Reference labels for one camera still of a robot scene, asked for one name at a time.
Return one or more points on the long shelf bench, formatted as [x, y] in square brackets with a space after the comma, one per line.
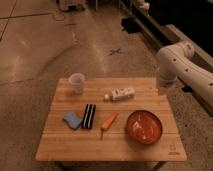
[164, 35]

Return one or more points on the wooden folding table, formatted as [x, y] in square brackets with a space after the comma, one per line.
[60, 143]

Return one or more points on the white tube bottle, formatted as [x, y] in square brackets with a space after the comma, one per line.
[119, 94]

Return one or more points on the orange toy carrot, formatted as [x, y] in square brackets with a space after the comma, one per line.
[108, 122]

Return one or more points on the blue sponge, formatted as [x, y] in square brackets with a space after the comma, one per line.
[73, 120]

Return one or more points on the black white striped eraser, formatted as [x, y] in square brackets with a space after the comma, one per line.
[89, 113]

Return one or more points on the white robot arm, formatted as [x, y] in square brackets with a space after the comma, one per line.
[174, 61]

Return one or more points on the orange red bowl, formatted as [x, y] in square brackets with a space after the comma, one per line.
[145, 127]

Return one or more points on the black box on floor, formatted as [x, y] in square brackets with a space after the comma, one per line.
[130, 25]

